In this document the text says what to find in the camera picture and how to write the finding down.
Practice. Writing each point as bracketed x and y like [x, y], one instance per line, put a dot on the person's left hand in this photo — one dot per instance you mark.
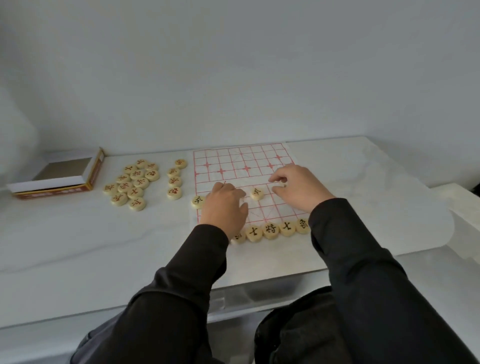
[223, 210]

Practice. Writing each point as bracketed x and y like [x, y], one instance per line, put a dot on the person's right hand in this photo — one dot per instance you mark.
[303, 187]

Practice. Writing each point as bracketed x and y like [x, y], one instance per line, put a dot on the red grid xiangqi board sheet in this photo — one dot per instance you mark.
[240, 157]

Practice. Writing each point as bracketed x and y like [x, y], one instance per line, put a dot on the pile of wooden xiangqi pieces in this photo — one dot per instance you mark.
[135, 180]

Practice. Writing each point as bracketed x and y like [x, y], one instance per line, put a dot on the person's right forearm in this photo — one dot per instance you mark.
[375, 292]

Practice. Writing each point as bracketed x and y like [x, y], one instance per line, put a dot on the person's left forearm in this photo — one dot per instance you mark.
[168, 300]

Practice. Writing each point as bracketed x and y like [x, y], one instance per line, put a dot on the grey desk drawer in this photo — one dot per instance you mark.
[262, 290]

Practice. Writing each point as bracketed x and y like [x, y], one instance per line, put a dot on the white marble ledge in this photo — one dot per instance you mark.
[465, 210]

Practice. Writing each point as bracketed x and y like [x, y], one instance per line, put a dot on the white cardboard box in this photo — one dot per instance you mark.
[48, 187]

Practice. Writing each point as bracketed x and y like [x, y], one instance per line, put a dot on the sheer white curtain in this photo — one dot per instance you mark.
[15, 142]

